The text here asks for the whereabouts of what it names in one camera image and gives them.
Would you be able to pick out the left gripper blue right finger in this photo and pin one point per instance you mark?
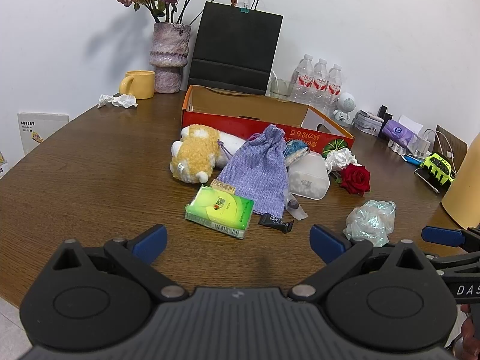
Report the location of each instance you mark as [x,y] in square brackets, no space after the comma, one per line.
[326,244]

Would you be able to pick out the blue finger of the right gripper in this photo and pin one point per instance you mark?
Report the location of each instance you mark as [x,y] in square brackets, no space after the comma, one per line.
[443,236]

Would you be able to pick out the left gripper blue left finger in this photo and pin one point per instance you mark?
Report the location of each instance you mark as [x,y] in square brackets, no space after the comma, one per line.
[150,244]

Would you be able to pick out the small clear plastic packet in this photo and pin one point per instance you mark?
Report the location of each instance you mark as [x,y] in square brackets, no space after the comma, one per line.
[294,208]

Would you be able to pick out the iridescent plastic bag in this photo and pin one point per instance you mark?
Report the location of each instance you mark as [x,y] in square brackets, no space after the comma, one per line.
[374,221]

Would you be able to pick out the black candy sachet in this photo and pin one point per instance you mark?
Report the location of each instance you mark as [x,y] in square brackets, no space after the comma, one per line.
[270,221]

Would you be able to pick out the red rose flower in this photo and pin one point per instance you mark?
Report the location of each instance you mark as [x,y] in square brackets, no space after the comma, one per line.
[355,179]

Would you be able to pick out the translucent white plastic container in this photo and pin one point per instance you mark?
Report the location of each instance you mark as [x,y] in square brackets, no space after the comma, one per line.
[308,177]

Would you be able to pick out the white tissue ball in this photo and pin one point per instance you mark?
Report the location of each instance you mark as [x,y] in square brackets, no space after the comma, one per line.
[337,160]

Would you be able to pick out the green tissue pack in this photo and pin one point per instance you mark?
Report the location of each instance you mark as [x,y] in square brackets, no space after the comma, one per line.
[221,211]

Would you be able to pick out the blue white snack packet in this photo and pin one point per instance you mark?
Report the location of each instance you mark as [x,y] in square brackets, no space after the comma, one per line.
[295,149]

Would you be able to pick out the purple drawstring pouch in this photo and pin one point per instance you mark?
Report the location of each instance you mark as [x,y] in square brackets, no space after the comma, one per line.
[257,171]

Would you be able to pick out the yellow white plush toy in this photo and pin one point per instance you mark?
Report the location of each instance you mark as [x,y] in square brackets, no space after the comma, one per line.
[200,150]

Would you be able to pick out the person's right hand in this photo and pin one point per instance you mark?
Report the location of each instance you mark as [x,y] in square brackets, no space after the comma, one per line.
[467,346]

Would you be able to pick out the brown cardboard piece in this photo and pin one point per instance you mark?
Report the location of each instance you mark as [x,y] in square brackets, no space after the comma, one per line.
[452,144]

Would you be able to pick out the blue pen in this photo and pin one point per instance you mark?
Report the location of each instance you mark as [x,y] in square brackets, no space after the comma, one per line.
[412,160]

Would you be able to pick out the purple tissue pack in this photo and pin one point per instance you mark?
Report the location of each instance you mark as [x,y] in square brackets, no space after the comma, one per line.
[402,131]

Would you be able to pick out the small grey tin box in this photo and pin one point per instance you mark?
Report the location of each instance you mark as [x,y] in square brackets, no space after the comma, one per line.
[368,123]

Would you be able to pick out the white robot figurine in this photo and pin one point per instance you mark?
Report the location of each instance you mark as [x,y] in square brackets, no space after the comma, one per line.
[344,106]

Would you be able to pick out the black small bottles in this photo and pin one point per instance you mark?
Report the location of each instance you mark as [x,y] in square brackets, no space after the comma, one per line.
[384,115]

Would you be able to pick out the crumpled white paper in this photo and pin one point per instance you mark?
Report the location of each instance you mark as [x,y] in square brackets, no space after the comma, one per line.
[123,100]

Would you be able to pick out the water bottle left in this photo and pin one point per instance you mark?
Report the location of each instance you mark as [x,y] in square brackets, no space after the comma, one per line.
[302,79]

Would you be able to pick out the water bottle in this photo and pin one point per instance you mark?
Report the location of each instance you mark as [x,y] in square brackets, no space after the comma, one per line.
[335,83]
[302,79]
[319,83]

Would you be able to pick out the red orange cardboard box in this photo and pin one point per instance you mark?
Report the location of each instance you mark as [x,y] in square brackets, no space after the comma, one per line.
[243,115]

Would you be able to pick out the water bottle middle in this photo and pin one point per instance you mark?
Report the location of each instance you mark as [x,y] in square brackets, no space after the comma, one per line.
[319,83]

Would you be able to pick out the clear glass cup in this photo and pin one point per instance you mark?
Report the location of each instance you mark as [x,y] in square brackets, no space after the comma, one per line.
[278,88]

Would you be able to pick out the yellow ceramic mug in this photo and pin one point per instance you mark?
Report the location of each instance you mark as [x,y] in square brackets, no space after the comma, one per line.
[138,83]

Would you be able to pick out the water bottle right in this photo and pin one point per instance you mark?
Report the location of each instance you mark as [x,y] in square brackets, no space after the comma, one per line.
[335,83]

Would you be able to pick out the white booklet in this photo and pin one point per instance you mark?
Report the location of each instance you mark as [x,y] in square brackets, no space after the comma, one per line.
[34,127]

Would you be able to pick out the purple ceramic vase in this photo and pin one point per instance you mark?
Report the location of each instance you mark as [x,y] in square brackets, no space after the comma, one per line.
[168,55]

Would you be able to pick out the black paper shopping bag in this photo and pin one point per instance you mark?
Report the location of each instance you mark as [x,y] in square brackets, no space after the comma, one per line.
[234,48]

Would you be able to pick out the white charger with cables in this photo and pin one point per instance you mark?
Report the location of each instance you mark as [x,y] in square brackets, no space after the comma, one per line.
[420,146]

